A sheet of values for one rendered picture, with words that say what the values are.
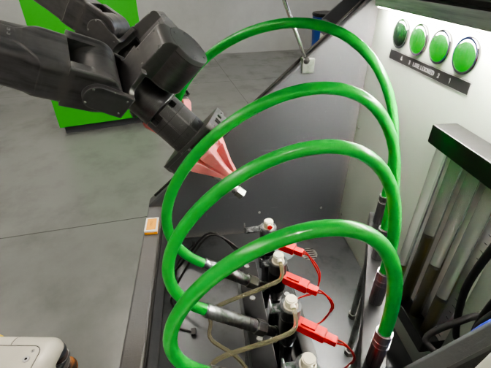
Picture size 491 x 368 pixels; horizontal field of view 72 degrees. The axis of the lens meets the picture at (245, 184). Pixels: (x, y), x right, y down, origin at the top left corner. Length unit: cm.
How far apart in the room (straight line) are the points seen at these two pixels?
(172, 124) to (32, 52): 17
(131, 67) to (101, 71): 5
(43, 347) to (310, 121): 128
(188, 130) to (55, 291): 179
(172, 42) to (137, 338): 48
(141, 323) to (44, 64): 45
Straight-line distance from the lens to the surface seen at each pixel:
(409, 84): 71
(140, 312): 70
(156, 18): 66
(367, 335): 49
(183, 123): 47
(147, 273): 76
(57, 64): 42
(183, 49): 44
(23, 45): 43
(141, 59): 45
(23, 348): 164
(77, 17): 70
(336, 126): 88
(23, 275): 236
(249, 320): 48
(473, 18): 56
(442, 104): 63
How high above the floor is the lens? 149
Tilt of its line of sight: 33 degrees down
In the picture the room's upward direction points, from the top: straight up
